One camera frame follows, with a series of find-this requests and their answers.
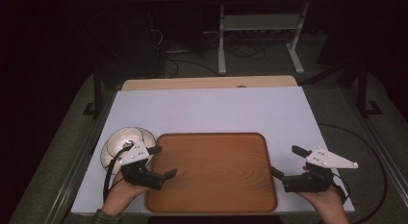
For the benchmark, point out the person's left hand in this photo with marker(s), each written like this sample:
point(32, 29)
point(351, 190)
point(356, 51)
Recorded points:
point(120, 195)

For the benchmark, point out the aluminium rail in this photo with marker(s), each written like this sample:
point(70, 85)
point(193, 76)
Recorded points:
point(75, 166)

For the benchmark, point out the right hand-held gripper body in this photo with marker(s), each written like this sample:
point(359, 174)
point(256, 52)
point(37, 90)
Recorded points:
point(320, 172)

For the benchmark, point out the black metal stand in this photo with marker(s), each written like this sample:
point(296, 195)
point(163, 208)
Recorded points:
point(97, 89)
point(363, 89)

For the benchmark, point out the person's right hand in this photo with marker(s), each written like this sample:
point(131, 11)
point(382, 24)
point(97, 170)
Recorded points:
point(322, 198)

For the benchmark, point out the brown wooden tray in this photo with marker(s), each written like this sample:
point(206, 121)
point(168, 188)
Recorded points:
point(211, 172)

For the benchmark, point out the white metal desk frame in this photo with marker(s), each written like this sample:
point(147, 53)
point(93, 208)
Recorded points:
point(260, 22)

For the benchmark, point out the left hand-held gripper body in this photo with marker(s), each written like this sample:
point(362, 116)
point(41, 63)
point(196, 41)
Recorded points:
point(136, 155)

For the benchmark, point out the light wooden table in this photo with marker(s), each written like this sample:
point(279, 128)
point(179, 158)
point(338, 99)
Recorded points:
point(208, 82)

